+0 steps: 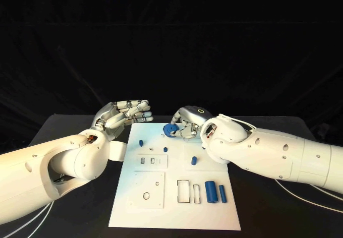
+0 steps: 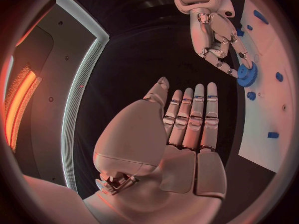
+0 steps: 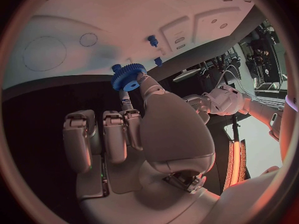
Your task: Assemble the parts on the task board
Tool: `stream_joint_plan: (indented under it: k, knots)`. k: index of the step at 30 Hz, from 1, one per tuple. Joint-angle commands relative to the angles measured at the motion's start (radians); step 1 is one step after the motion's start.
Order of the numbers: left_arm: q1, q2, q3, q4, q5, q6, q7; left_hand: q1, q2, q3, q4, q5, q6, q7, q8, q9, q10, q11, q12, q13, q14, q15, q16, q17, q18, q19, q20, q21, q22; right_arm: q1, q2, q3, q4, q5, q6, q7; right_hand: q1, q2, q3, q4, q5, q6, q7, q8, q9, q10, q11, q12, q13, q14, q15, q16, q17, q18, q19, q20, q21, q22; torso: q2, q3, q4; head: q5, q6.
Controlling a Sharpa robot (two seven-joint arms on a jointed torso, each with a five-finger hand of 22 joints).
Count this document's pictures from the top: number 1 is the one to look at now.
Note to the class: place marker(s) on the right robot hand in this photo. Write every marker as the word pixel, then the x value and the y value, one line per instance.
pixel 192 115

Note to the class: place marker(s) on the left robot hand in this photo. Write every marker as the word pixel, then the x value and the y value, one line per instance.
pixel 116 119

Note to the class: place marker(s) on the blue gear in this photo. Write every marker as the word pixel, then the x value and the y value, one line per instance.
pixel 170 128

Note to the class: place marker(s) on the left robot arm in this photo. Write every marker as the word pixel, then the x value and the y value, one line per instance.
pixel 32 167

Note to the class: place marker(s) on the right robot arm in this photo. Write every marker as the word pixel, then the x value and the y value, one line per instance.
pixel 268 152

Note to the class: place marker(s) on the white task board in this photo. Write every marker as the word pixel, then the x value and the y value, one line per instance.
pixel 173 176

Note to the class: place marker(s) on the thick blue cylinder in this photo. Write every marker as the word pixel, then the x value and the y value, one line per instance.
pixel 211 191

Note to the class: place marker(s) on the thin blue cylinder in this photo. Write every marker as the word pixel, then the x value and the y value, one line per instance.
pixel 222 193

